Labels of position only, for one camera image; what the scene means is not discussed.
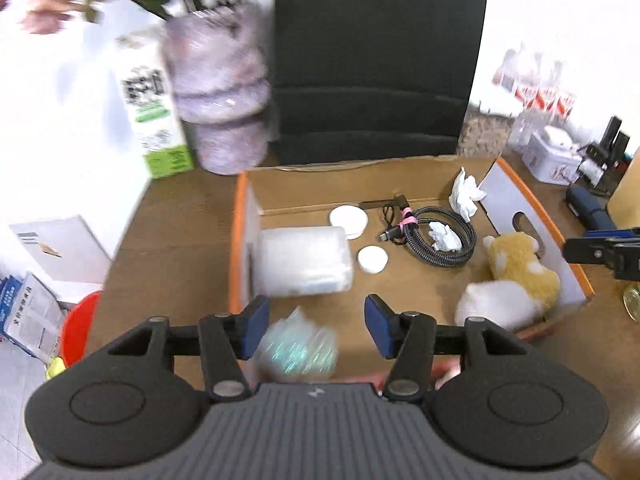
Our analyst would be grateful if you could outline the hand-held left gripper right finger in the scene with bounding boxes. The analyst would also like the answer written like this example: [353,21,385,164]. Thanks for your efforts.
[364,294,536,403]

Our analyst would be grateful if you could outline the small white disc lid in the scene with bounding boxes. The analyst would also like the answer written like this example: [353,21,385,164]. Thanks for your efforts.
[357,245,389,275]

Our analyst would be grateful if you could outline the iridescent wrapper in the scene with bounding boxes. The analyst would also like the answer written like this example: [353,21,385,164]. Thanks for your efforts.
[252,306,341,383]

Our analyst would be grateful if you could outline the black paper bag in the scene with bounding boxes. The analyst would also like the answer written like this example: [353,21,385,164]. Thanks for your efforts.
[272,0,491,167]

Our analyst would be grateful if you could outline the white earbuds case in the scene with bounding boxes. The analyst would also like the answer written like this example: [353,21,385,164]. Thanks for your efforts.
[537,124,576,151]

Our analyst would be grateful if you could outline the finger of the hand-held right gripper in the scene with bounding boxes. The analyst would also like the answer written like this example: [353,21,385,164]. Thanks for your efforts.
[582,227,640,240]
[562,236,618,266]

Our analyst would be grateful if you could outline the red cardboard box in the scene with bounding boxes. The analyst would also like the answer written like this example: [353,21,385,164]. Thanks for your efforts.
[229,155,596,391]

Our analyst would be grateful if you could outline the large white disc lid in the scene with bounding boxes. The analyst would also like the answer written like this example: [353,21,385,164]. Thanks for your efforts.
[329,205,369,241]

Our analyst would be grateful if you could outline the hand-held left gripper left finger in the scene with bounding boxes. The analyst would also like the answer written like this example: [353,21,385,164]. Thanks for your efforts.
[107,294,272,403]

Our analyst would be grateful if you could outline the white blue printed package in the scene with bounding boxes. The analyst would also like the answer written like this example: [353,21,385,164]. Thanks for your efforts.
[2,272,67,362]

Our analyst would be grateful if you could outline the clear plastic container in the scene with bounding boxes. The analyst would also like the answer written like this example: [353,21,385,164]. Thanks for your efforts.
[255,226,355,297]

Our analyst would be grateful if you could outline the small crumpled white tissue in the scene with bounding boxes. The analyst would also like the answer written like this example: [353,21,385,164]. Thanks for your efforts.
[429,221,463,252]

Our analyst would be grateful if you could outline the white board with sticker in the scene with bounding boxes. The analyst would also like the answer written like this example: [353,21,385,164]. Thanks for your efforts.
[9,215,113,286]

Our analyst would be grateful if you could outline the white green milk carton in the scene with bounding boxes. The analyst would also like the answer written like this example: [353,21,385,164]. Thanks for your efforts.
[115,35,197,180]

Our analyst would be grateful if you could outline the white yellow plush toy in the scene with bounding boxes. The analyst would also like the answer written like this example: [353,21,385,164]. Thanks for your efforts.
[454,232,563,333]

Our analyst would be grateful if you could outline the white printed tin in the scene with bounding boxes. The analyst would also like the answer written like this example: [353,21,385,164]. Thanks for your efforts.
[521,130,583,186]

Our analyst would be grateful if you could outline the black upright device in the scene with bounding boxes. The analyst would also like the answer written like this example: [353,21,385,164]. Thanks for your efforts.
[580,116,632,196]

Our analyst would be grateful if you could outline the clear container of oats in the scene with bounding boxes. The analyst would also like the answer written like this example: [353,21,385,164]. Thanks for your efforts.
[457,105,516,158]

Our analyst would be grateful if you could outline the purple mottled vase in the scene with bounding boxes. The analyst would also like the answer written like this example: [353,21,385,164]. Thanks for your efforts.
[162,2,273,177]

